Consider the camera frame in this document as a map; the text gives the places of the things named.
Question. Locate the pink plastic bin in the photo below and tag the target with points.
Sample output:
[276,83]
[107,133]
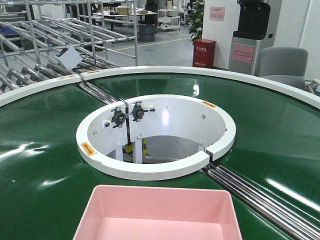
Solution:
[158,213]

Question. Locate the white trolley shelf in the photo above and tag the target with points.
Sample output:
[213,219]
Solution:
[168,19]

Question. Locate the black bearing right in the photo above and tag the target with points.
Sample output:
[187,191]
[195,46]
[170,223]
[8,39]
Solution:
[138,112]

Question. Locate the black bearing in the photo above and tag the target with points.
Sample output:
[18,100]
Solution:
[118,117]
[138,112]

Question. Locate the black bearing left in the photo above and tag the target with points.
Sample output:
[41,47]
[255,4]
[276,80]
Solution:
[118,117]

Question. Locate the red fire extinguisher cabinet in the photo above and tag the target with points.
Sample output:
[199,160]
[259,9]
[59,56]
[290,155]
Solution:
[203,53]

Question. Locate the steel conveyor rollers right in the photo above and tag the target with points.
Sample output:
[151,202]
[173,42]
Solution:
[275,211]

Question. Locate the metal roller rack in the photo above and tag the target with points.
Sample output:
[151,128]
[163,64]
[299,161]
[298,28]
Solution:
[32,32]

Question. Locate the green potted plant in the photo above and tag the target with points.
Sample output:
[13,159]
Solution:
[195,10]

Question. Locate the white control box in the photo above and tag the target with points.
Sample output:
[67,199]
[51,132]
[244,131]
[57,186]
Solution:
[68,57]

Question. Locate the grey office chair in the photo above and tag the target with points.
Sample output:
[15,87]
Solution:
[286,65]

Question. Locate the grey and black kiosk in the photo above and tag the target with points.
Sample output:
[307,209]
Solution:
[252,29]

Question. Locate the white outer conveyor rim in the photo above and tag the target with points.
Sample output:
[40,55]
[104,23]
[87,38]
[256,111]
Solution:
[37,87]

